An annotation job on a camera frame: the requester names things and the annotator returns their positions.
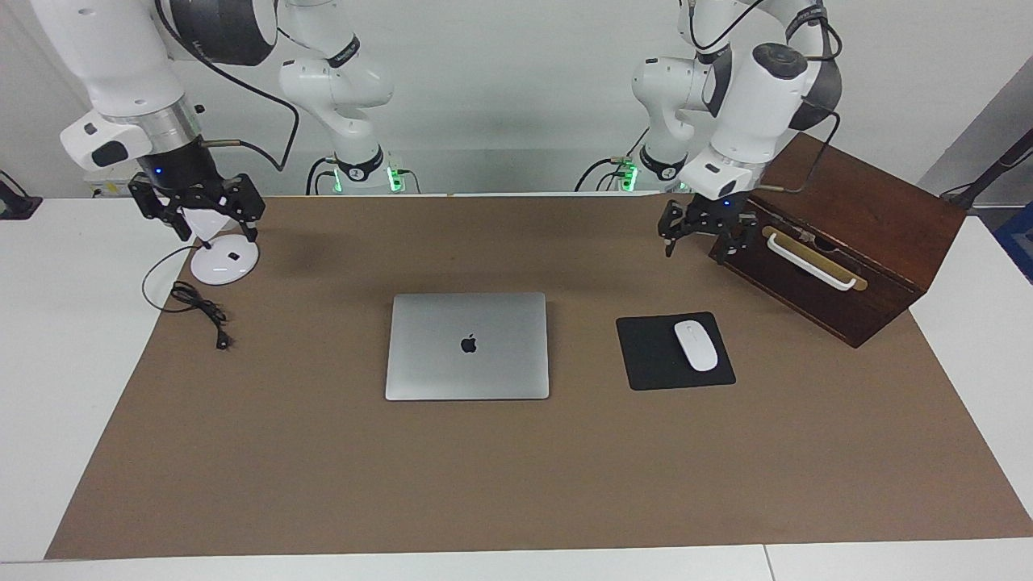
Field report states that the brass box handle plate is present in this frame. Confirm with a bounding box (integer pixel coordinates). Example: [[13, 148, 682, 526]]
[[761, 226, 869, 292]]

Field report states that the blue object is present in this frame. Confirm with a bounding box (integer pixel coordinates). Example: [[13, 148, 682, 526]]
[[994, 202, 1033, 283]]

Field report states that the black left base cable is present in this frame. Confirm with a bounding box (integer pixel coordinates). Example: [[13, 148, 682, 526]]
[[575, 121, 651, 193]]

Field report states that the black right base cable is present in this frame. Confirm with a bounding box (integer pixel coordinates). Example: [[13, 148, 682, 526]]
[[305, 157, 337, 196]]

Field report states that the silver grey laptop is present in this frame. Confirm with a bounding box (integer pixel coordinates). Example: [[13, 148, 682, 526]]
[[385, 292, 551, 402]]

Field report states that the white box handle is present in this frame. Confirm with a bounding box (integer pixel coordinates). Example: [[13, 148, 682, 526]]
[[765, 232, 858, 291]]

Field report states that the black stand pole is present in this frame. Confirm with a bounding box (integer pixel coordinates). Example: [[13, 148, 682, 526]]
[[940, 129, 1033, 212]]

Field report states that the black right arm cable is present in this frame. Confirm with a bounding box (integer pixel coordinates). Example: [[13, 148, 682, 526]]
[[157, 8, 300, 173]]

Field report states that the black clamp mount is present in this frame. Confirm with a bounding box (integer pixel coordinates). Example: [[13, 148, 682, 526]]
[[0, 169, 43, 220]]

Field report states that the white computer mouse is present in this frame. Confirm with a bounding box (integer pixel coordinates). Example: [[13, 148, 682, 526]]
[[674, 320, 719, 373]]

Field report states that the black mouse pad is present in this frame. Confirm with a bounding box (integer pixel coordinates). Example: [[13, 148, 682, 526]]
[[616, 311, 737, 391]]

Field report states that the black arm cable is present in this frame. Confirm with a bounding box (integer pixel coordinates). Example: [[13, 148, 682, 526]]
[[157, 8, 300, 173], [686, 0, 843, 195]]

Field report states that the black base cable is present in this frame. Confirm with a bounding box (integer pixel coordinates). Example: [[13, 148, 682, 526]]
[[305, 157, 337, 196], [575, 121, 651, 193]]

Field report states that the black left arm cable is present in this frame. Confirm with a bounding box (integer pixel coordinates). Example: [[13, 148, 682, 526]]
[[686, 0, 843, 195]]

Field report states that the dark brown wooden box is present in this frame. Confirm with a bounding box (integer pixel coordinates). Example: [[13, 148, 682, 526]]
[[709, 132, 968, 349]]

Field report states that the brown table mat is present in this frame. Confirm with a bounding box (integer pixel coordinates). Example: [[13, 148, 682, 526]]
[[44, 194, 1033, 560]]

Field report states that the black lamp power cable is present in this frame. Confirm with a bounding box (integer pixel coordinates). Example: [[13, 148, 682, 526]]
[[142, 245, 235, 351]]

